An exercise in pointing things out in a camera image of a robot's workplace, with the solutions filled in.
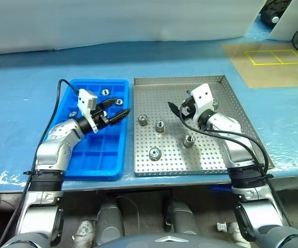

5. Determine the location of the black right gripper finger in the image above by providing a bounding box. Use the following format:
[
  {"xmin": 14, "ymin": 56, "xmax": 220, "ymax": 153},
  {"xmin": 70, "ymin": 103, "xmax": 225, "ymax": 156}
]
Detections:
[{"xmin": 167, "ymin": 101, "xmax": 184, "ymax": 120}]

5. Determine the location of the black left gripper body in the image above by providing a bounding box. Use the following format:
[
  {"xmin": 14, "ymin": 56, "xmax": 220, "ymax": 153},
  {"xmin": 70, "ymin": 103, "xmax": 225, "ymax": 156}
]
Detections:
[{"xmin": 91, "ymin": 108, "xmax": 113, "ymax": 128}]

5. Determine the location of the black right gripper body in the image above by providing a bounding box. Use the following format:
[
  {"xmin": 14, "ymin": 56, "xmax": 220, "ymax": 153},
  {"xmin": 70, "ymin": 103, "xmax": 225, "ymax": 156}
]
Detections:
[{"xmin": 181, "ymin": 89, "xmax": 198, "ymax": 121}]

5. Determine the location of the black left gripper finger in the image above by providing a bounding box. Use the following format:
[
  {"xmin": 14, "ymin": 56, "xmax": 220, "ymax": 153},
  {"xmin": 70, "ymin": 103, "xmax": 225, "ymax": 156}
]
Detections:
[
  {"xmin": 107, "ymin": 108, "xmax": 132, "ymax": 127},
  {"xmin": 95, "ymin": 98, "xmax": 118, "ymax": 111}
]

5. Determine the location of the blue compartment tray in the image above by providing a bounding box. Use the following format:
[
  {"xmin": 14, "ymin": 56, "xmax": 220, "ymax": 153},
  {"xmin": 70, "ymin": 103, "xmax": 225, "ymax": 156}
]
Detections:
[{"xmin": 57, "ymin": 79, "xmax": 131, "ymax": 181}]

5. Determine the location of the perforated metal tray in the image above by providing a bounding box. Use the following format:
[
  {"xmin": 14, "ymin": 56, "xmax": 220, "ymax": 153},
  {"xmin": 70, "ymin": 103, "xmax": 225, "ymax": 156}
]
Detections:
[{"xmin": 133, "ymin": 74, "xmax": 276, "ymax": 178}]

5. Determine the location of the white foam backdrop board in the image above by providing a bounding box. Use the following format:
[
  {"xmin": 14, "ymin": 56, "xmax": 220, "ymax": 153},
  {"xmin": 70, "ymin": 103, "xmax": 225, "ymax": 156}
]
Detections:
[{"xmin": 0, "ymin": 0, "xmax": 265, "ymax": 56}]

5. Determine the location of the brown cardboard sheet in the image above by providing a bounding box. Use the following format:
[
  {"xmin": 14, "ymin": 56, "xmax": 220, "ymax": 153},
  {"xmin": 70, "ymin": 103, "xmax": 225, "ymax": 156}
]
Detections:
[{"xmin": 220, "ymin": 42, "xmax": 298, "ymax": 89}]

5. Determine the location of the dark grey rounded cylinder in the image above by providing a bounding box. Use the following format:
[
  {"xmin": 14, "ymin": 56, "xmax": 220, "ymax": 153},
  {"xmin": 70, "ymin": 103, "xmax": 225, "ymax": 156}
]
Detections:
[
  {"xmin": 166, "ymin": 200, "xmax": 204, "ymax": 236},
  {"xmin": 96, "ymin": 197, "xmax": 125, "ymax": 245}
]

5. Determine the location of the black bag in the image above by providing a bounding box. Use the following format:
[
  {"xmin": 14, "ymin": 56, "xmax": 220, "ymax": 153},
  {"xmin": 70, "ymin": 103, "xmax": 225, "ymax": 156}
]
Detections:
[{"xmin": 260, "ymin": 0, "xmax": 286, "ymax": 26}]

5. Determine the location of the grey robot chest with emblem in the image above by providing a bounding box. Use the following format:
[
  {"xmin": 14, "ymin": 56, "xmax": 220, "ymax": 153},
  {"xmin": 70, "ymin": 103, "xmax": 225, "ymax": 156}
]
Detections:
[{"xmin": 94, "ymin": 227, "xmax": 242, "ymax": 248}]

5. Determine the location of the white upright panel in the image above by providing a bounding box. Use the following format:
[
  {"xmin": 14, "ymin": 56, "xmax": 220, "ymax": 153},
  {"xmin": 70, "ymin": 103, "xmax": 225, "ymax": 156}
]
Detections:
[{"xmin": 269, "ymin": 0, "xmax": 298, "ymax": 42}]

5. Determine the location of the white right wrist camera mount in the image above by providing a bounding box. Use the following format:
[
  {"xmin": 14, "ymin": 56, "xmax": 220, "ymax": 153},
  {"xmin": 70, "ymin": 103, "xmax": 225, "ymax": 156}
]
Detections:
[{"xmin": 190, "ymin": 83, "xmax": 215, "ymax": 125}]

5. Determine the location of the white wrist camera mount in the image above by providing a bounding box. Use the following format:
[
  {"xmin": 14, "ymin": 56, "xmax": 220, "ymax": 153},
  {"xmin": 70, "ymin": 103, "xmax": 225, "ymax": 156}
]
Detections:
[
  {"xmin": 190, "ymin": 83, "xmax": 215, "ymax": 125},
  {"xmin": 77, "ymin": 88, "xmax": 99, "ymax": 134}
]

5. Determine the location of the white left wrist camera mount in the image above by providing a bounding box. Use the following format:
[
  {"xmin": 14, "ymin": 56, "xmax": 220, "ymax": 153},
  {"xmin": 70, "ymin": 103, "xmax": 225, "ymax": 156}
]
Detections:
[{"xmin": 77, "ymin": 88, "xmax": 99, "ymax": 134}]

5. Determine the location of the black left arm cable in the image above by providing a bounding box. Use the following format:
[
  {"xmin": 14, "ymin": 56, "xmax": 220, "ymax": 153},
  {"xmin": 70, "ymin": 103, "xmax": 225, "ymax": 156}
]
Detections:
[{"xmin": 0, "ymin": 79, "xmax": 81, "ymax": 248}]

